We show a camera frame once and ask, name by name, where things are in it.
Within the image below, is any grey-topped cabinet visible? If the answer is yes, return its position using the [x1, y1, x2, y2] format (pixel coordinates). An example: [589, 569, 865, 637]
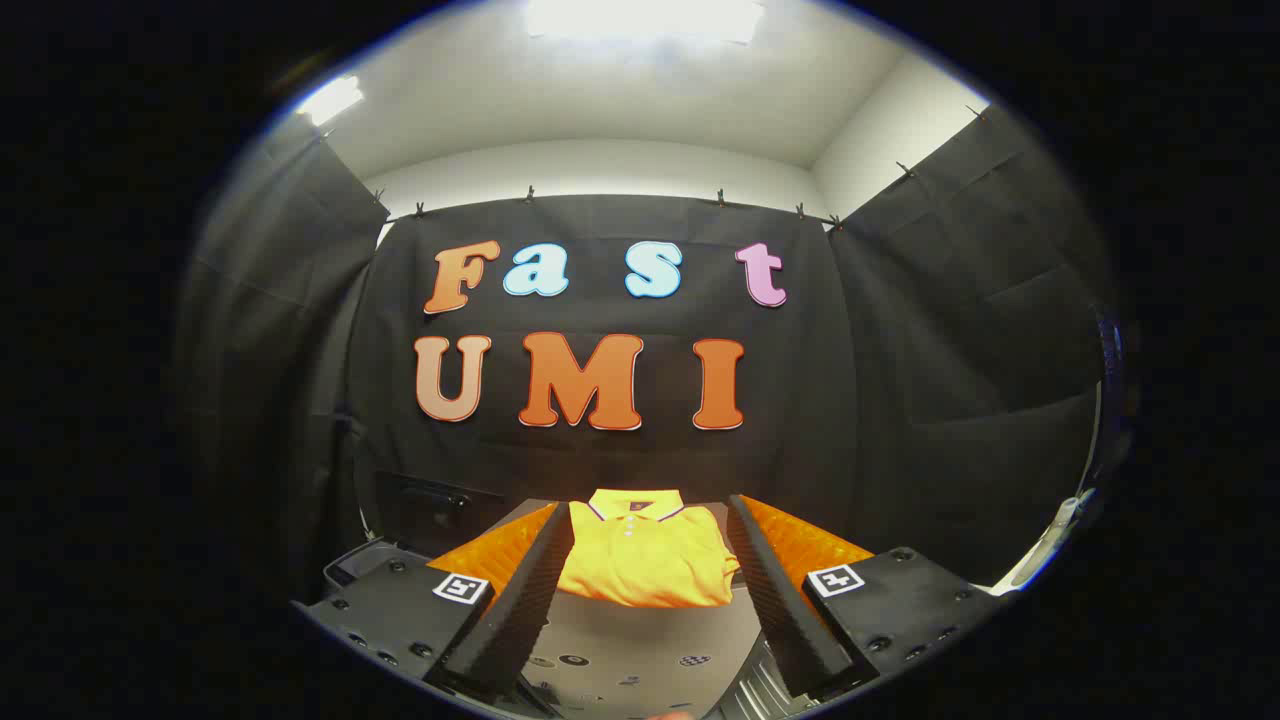
[498, 497, 766, 717]

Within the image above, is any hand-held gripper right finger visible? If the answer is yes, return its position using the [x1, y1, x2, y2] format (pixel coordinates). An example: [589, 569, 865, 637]
[725, 493, 1006, 701]

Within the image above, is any row of small cloth clips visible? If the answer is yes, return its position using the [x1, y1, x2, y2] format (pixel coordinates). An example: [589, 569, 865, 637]
[372, 105, 986, 231]

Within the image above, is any small ceiling light panel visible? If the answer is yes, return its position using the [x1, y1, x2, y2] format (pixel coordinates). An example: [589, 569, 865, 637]
[298, 75, 366, 126]

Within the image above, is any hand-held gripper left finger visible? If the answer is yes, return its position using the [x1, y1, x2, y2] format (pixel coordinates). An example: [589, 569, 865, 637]
[290, 500, 576, 701]

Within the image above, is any white plastic object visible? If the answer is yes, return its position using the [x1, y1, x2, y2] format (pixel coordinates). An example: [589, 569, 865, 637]
[1010, 488, 1099, 593]

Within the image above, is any grey top-load washing machine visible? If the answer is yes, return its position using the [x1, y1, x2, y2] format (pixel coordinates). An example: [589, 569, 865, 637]
[322, 470, 506, 593]

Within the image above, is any yellow polo shirt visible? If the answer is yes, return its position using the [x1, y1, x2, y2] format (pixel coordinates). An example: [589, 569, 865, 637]
[556, 488, 743, 609]

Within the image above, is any black backdrop cloth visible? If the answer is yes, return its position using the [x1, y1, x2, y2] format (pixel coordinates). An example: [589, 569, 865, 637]
[170, 100, 1116, 601]

